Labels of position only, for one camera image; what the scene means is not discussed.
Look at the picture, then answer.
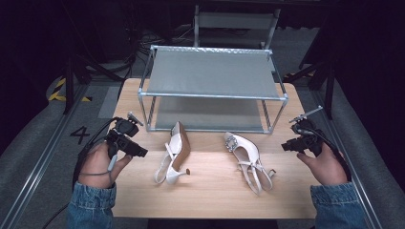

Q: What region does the metal floor rail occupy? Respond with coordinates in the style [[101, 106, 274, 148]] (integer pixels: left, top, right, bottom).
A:
[[309, 89, 385, 229], [0, 85, 91, 229]]

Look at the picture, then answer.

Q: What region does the white slingback heeled shoe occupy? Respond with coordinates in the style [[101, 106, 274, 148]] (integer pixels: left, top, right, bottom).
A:
[[223, 131, 277, 196], [154, 120, 192, 185]]

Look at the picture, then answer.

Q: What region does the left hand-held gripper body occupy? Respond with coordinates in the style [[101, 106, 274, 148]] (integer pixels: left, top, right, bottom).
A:
[[106, 111, 145, 159]]

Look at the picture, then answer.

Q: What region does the grey metal-framed shoe rack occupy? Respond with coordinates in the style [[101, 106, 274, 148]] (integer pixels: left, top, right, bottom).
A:
[[137, 44, 289, 135]]

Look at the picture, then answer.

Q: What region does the bundle of black floor cables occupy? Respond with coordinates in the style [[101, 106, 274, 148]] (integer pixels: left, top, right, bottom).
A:
[[128, 27, 196, 66]]

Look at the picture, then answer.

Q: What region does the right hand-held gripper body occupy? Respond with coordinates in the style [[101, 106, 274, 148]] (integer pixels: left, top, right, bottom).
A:
[[288, 105, 325, 157]]

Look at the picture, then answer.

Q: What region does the person's right hand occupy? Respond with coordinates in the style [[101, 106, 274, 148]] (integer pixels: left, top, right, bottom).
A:
[[296, 142, 351, 187]]

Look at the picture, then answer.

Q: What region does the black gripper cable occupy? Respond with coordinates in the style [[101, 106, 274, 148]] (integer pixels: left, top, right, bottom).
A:
[[72, 116, 123, 192], [294, 126, 352, 183]]

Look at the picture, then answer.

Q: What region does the black tripod stand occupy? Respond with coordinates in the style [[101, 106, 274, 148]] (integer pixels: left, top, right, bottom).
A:
[[283, 28, 336, 121], [60, 0, 126, 115]]

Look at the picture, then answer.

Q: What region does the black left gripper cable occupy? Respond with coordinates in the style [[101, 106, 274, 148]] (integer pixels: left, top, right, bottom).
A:
[[72, 116, 123, 192]]

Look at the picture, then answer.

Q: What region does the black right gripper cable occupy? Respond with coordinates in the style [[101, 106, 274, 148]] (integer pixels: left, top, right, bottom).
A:
[[294, 126, 352, 183]]

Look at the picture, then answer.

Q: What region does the person's left hand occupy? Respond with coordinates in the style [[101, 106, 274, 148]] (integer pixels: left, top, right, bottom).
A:
[[77, 141, 134, 190]]

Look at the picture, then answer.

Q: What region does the grey cable with plug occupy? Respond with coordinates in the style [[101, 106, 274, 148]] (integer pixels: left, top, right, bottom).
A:
[[78, 154, 119, 186]]

